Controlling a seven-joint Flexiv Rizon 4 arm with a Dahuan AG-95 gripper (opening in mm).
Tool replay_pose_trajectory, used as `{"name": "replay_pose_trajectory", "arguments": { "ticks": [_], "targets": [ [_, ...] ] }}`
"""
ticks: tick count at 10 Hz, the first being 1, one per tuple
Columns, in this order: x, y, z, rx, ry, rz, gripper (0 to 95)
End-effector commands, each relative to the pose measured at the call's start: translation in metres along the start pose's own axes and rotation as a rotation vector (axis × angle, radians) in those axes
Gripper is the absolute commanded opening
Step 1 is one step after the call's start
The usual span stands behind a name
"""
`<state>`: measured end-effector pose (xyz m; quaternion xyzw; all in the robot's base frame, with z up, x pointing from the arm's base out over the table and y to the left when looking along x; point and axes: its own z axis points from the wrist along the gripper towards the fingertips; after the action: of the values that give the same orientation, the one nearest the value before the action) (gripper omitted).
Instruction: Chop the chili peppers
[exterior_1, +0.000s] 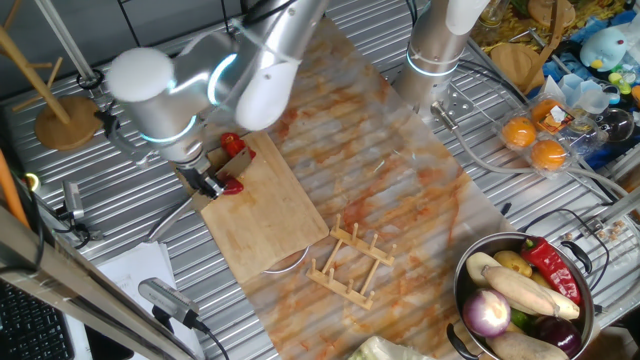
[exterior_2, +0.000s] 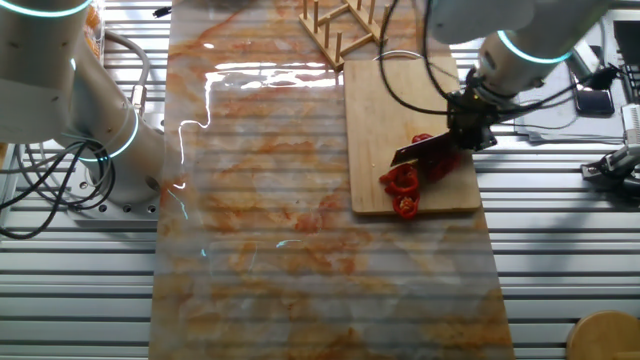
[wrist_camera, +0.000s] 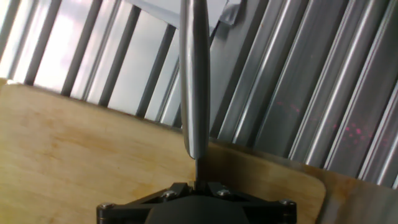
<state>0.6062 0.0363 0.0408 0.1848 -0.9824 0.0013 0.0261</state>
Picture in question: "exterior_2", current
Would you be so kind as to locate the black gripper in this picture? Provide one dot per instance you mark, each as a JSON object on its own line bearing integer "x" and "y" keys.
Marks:
{"x": 475, "y": 102}

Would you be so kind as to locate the large red chili pepper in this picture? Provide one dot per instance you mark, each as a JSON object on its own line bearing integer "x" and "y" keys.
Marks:
{"x": 442, "y": 167}

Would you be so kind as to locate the steel cleaver knife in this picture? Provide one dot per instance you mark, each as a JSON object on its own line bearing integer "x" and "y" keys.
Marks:
{"x": 425, "y": 147}

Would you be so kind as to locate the curved red chili piece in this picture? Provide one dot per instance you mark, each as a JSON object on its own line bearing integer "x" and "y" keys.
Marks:
{"x": 421, "y": 137}

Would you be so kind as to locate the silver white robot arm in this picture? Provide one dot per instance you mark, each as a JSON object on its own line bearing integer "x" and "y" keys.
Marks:
{"x": 40, "y": 75}

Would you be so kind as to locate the medium red chili piece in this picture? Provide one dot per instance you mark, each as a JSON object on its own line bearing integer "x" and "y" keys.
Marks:
{"x": 402, "y": 182}

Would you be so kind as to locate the small red chili slice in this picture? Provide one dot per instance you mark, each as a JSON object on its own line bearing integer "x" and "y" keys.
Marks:
{"x": 406, "y": 206}

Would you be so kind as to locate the white paper stack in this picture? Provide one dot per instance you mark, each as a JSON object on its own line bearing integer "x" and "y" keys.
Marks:
{"x": 550, "y": 117}

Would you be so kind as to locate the wooden cutting board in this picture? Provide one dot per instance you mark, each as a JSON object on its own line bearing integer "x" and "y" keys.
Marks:
{"x": 380, "y": 125}

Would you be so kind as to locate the black smartphone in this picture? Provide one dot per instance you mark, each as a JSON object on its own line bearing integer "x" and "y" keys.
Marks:
{"x": 595, "y": 102}

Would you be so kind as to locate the wooden peg dish rack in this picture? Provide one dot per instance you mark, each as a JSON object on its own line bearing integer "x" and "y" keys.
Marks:
{"x": 345, "y": 30}

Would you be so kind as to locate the black keyboard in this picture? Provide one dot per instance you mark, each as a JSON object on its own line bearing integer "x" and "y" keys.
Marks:
{"x": 631, "y": 50}

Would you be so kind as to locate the orange marbled table mat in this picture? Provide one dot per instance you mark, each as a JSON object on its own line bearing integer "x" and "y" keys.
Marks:
{"x": 275, "y": 225}

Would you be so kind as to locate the wooden mug tree stand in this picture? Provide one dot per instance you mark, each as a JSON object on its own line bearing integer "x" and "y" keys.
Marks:
{"x": 605, "y": 340}

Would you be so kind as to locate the clear plastic orange package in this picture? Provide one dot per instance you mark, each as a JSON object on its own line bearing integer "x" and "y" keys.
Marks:
{"x": 95, "y": 30}

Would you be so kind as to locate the small camera on black mount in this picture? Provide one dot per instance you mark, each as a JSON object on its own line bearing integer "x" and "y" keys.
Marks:
{"x": 607, "y": 165}

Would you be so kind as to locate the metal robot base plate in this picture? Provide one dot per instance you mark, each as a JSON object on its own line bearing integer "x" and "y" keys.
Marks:
{"x": 115, "y": 212}

